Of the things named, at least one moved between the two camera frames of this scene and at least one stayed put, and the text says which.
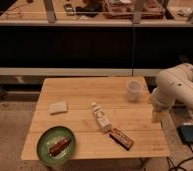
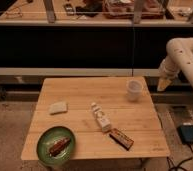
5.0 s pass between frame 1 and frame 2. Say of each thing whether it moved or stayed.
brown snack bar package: stayed
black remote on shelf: stayed
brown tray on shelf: stayed
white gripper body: moved
